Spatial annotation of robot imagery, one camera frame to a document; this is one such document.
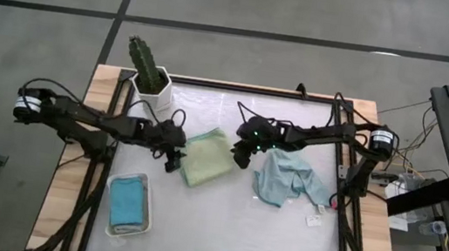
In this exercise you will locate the pale green microfiber towel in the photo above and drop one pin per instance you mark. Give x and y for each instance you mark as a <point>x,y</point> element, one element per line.
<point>206,158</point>

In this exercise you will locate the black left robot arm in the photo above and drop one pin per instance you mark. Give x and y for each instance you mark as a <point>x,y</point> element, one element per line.
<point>76,113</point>

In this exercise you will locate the white plastic tray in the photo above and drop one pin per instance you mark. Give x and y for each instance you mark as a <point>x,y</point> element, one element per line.
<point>147,220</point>

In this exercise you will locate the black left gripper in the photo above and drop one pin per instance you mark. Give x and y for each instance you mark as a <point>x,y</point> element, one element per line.
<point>168,135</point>

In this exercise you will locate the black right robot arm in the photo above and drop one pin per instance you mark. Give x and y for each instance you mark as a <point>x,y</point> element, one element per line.
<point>320,136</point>

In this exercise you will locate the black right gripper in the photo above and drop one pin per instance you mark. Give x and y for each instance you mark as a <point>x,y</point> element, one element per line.
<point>256,133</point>

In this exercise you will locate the teal microfiber towel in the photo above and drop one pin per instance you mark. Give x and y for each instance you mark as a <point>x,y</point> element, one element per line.
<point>127,201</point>

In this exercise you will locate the light blue microfiber towel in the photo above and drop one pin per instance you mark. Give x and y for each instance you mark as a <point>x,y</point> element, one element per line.
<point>288,176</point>

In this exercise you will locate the green cactus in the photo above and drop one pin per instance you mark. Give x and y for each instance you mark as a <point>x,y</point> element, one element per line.
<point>143,61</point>

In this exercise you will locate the clear plastic bottle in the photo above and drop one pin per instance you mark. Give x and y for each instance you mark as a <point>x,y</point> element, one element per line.
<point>434,228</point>

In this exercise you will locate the white paper sheet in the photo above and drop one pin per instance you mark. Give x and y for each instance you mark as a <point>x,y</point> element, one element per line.
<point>396,222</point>

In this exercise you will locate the small white paper label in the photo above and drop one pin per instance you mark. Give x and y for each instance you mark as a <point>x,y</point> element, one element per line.
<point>313,220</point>

